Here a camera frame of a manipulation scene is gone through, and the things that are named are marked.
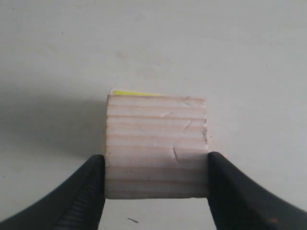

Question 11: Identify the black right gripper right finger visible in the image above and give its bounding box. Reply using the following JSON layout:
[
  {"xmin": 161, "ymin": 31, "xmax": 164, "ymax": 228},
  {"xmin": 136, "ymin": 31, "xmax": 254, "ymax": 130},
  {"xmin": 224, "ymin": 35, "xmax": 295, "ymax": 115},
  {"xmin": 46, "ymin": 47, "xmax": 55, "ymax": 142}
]
[{"xmin": 208, "ymin": 152, "xmax": 307, "ymax": 230}]

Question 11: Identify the yellow cube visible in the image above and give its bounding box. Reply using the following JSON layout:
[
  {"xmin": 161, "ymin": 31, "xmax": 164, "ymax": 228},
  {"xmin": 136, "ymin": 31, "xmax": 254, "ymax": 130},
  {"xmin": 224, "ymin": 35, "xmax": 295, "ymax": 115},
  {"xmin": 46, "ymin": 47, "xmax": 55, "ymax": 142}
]
[{"xmin": 111, "ymin": 90, "xmax": 160, "ymax": 96}]

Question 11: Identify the medium wooden cube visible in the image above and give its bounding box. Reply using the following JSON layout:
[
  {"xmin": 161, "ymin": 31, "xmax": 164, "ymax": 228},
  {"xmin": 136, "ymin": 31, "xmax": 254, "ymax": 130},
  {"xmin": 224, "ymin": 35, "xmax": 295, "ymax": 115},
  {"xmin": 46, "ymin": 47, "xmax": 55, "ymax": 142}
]
[{"xmin": 105, "ymin": 94, "xmax": 208, "ymax": 199}]

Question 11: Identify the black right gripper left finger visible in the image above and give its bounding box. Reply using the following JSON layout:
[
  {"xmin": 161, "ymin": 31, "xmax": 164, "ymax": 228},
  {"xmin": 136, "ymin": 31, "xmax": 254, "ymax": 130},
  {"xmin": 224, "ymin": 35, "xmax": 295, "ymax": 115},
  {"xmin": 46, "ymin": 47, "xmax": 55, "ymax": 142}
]
[{"xmin": 0, "ymin": 155, "xmax": 105, "ymax": 230}]

